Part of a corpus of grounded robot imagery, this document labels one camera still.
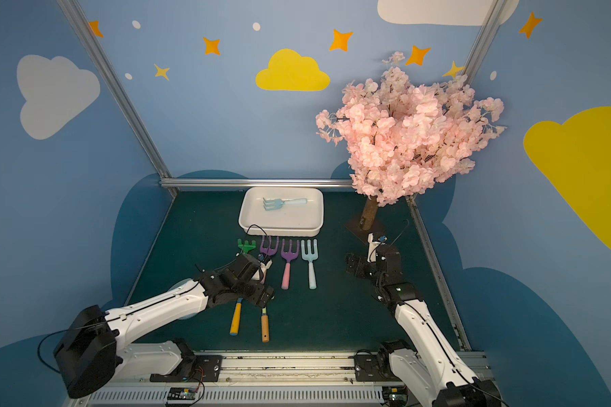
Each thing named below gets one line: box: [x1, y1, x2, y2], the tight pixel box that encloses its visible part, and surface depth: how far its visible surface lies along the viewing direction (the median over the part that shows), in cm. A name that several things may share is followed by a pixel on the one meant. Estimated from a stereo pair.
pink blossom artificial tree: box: [315, 50, 506, 231], surface depth 67 cm
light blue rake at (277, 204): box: [262, 197, 309, 212], surface depth 121 cm
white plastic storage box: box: [238, 187, 325, 237], surface depth 117 cm
